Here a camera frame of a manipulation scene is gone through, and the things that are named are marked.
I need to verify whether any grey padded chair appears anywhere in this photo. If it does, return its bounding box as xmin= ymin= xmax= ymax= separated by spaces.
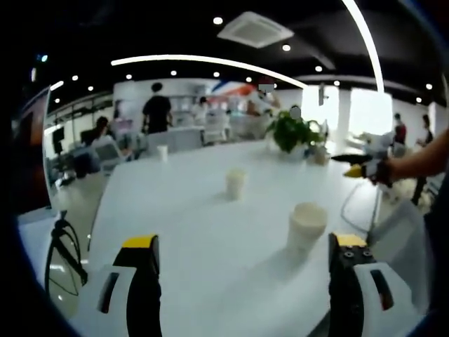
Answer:
xmin=147 ymin=126 xmax=205 ymax=152

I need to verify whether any black cable bundle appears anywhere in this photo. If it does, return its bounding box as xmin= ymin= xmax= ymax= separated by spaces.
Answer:
xmin=43 ymin=209 xmax=88 ymax=299

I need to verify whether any person's right hand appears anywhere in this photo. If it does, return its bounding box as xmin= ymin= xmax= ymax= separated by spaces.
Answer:
xmin=377 ymin=156 xmax=399 ymax=187

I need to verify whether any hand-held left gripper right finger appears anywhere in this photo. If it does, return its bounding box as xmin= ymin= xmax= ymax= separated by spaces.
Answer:
xmin=328 ymin=231 xmax=424 ymax=337

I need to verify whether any grey mesh chair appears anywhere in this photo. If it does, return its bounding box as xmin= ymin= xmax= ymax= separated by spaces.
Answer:
xmin=368 ymin=201 xmax=427 ymax=306

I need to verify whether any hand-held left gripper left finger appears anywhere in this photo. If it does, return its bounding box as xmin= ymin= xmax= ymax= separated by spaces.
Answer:
xmin=75 ymin=234 xmax=163 ymax=337

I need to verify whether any black monitor on stand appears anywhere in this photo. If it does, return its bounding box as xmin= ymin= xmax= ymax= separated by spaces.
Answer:
xmin=52 ymin=126 xmax=66 ymax=155

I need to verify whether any white table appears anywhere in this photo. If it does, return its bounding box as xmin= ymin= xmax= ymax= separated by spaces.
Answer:
xmin=69 ymin=140 xmax=387 ymax=337

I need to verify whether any green print paper cup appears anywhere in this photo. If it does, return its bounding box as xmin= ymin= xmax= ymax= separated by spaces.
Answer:
xmin=288 ymin=202 xmax=329 ymax=256
xmin=225 ymin=168 xmax=248 ymax=201

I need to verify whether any group of ceiling downlights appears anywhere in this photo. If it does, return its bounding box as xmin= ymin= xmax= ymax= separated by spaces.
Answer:
xmin=52 ymin=15 xmax=434 ymax=106

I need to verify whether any glass vase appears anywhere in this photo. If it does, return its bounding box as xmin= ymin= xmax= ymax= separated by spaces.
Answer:
xmin=313 ymin=145 xmax=329 ymax=166

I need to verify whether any long curved ceiling light strip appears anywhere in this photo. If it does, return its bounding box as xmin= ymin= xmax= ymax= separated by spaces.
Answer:
xmin=111 ymin=54 xmax=309 ymax=88
xmin=342 ymin=0 xmax=385 ymax=94

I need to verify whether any ceiling air conditioner vent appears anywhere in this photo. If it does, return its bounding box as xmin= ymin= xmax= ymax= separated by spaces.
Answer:
xmin=216 ymin=11 xmax=295 ymax=49

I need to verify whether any potted green plant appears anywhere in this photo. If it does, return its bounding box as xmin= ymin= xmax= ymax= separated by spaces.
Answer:
xmin=264 ymin=110 xmax=326 ymax=155

